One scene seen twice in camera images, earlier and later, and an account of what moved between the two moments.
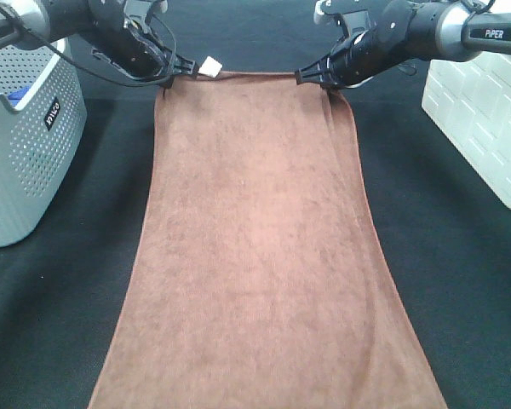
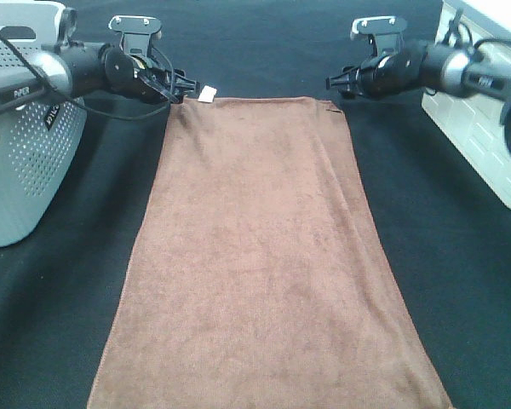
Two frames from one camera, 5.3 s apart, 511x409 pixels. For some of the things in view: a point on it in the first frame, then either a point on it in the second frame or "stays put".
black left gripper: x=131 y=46 → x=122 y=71
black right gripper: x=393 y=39 → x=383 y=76
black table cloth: x=455 y=262 stays put
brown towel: x=259 y=283 stays put
